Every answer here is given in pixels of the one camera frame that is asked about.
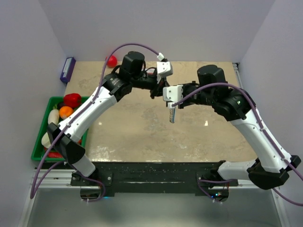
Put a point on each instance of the red chili pepper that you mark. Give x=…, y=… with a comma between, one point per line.
x=54, y=154

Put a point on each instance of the red bell pepper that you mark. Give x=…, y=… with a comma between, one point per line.
x=72, y=100

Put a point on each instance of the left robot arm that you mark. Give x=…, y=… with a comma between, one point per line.
x=130, y=74

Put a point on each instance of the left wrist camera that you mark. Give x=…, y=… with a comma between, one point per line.
x=164, y=69

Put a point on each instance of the aluminium frame rail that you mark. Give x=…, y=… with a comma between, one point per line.
x=58, y=204

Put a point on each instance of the red tomato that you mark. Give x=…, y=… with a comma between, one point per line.
x=111, y=61

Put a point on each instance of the orange fruit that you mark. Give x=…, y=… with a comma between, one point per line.
x=65, y=112

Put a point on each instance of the white radish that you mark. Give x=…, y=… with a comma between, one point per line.
x=53, y=117

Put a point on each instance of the green plastic bin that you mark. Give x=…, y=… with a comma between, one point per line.
x=39, y=150

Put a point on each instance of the purple box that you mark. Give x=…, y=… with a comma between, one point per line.
x=67, y=70

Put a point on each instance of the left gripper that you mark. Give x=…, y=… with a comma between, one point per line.
x=158, y=90

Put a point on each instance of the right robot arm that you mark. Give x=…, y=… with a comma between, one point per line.
x=270, y=169

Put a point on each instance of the red rectangular box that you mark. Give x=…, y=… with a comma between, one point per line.
x=150, y=70

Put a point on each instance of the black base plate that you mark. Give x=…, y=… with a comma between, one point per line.
x=198, y=178

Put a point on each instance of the green cabbage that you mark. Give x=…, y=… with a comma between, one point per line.
x=45, y=141

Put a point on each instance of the blue grey keyring with rings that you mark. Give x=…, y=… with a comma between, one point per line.
x=172, y=113

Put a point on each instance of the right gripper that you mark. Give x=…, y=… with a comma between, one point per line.
x=185, y=86

